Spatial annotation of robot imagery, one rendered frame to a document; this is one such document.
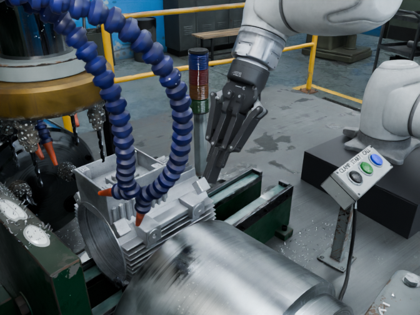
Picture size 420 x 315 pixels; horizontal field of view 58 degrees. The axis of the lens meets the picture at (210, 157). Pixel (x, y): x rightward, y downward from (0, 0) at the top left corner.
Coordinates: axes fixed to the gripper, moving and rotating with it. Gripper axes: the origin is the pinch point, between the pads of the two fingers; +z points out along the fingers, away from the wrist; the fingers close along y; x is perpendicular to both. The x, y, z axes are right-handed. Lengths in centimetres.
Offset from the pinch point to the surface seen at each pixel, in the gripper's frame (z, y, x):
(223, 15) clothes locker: -168, -387, 401
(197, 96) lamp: -12.9, -34.3, 25.8
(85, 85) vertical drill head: -6.8, 2.9, -33.4
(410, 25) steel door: -286, -192, 660
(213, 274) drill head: 7.2, 23.3, -24.6
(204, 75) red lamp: -19.1, -33.1, 24.3
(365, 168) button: -9.7, 19.7, 23.2
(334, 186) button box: -4.0, 16.9, 17.7
